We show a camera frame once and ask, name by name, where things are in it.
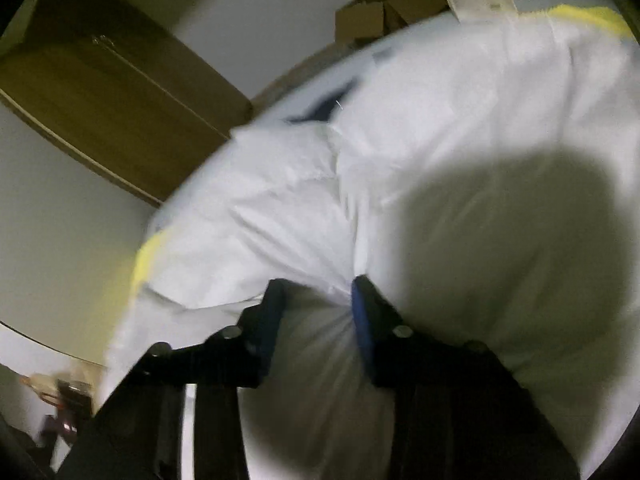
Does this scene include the brown wooden door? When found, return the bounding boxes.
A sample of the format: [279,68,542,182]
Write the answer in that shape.
[0,0,253,207]

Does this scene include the white puffer jacket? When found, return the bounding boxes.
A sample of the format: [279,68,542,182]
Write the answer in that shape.
[102,0,640,480]

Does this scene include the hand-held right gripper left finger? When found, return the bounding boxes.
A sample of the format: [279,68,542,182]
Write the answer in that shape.
[57,277,291,480]

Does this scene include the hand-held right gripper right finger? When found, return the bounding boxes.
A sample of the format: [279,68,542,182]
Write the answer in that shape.
[350,275,581,480]

